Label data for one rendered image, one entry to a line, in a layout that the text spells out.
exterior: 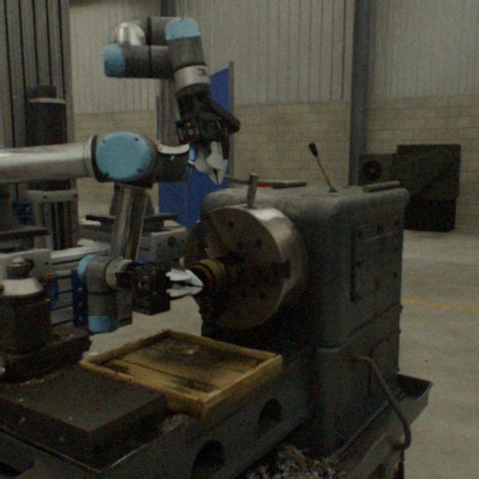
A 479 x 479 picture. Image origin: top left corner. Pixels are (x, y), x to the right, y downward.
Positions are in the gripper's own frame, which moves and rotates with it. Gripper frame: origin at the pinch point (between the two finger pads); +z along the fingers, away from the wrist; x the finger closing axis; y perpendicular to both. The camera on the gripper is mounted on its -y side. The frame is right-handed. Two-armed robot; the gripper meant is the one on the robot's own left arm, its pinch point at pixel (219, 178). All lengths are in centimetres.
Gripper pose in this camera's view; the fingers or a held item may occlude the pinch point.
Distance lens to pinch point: 128.1
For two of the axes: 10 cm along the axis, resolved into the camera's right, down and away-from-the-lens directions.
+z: 2.1, 9.8, -0.1
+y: -5.7, 1.2, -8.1
